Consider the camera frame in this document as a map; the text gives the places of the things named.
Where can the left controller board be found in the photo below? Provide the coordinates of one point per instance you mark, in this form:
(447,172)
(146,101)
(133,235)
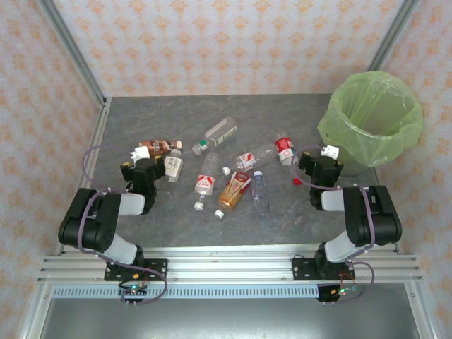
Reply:
(134,290)

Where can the aluminium table side rail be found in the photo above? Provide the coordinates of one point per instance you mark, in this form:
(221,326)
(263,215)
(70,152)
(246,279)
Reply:
(96,141)

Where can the small white label bottle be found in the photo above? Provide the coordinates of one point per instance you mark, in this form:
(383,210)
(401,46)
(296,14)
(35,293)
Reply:
(173,166)

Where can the controller board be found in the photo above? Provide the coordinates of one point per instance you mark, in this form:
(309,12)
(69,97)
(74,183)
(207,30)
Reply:
(335,292)
(134,290)

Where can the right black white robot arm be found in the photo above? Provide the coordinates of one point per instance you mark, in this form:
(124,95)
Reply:
(374,219)

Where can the aluminium frame post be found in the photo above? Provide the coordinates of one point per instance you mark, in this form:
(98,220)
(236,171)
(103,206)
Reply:
(392,35)
(72,49)

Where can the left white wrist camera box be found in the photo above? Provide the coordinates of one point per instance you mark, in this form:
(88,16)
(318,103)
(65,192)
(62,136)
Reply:
(140,153)

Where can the clear bluish bottle white cap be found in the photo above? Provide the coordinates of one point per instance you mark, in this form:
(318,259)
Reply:
(260,194)

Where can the orange tea bottle red label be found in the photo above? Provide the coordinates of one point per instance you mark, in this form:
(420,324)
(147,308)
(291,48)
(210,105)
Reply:
(234,190)

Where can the clear bottle green label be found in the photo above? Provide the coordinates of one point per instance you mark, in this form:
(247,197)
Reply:
(219,132)

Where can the aluminium lower frame rail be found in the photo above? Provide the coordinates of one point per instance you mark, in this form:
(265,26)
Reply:
(422,310)
(37,310)

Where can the grey waste bin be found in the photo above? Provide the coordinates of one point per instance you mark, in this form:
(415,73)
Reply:
(349,169)

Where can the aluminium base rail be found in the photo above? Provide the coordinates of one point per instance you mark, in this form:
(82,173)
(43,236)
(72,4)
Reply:
(229,268)

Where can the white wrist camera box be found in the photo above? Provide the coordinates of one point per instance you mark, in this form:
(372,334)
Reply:
(331,152)
(140,153)

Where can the clear bottle red white label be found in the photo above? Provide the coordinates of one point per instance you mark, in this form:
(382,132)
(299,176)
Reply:
(206,183)
(247,160)

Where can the grey metal panel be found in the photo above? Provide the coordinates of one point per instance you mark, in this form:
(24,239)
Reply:
(229,321)

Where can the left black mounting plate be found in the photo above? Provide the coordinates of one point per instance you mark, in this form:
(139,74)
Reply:
(159,268)

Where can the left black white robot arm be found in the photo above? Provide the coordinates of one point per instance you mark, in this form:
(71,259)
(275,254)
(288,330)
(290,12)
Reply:
(92,219)

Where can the brown label drink bottle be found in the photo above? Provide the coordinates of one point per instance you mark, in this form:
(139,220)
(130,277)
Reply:
(159,144)

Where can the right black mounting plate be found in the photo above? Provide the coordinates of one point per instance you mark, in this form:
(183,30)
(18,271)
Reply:
(303,268)

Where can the right controller board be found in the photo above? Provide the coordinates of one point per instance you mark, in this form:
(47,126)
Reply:
(335,292)

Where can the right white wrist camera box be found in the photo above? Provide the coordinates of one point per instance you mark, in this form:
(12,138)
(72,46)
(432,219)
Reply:
(331,152)

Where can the black mounting plate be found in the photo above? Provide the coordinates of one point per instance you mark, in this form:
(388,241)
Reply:
(303,268)
(159,268)

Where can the clear bottle red cap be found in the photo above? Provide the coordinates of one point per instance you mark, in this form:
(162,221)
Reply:
(284,148)

